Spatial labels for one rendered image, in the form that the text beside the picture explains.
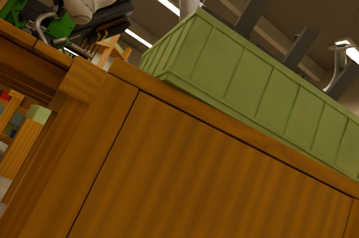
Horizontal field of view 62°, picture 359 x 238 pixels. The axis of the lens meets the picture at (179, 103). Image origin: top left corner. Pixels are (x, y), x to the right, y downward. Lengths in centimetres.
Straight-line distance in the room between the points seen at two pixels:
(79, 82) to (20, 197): 44
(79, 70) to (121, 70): 60
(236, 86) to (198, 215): 27
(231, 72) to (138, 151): 25
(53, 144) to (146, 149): 63
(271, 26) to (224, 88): 647
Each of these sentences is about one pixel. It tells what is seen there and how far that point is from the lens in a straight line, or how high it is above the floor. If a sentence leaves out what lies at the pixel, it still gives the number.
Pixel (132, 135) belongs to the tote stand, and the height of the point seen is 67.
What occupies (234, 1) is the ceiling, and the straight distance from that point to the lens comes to 654.
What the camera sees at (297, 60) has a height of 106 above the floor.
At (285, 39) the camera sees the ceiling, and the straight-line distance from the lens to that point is 733.
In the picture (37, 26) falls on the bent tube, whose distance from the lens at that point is 180.
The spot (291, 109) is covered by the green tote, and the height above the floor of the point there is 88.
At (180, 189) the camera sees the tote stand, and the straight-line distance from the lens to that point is 60.
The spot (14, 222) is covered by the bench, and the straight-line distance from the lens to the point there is 121.
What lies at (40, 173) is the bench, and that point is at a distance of 117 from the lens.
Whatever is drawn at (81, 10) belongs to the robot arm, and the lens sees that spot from 145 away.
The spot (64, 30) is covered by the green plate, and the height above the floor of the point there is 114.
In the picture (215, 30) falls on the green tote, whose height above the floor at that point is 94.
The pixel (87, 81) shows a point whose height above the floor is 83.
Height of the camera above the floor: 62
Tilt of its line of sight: 14 degrees up
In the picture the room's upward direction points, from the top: 24 degrees clockwise
